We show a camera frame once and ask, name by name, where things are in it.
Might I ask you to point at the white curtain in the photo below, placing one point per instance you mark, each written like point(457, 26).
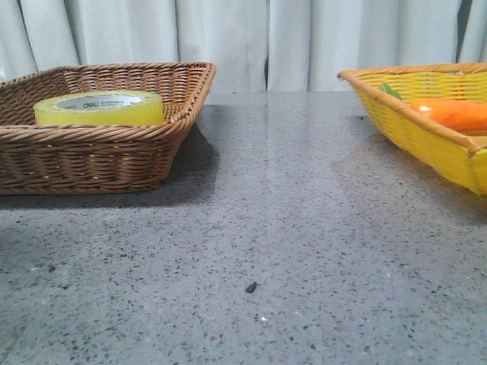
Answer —
point(275, 46)

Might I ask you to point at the small black debris piece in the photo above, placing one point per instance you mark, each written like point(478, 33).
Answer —
point(251, 287)

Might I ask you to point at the yellow tape roll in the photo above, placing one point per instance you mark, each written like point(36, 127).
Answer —
point(106, 107)

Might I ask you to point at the brown wicker basket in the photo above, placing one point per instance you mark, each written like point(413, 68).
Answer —
point(77, 160)

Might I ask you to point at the yellow wicker basket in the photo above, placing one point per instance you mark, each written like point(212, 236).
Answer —
point(458, 157)

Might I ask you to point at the orange toy carrot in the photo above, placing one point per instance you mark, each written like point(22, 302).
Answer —
point(457, 115)

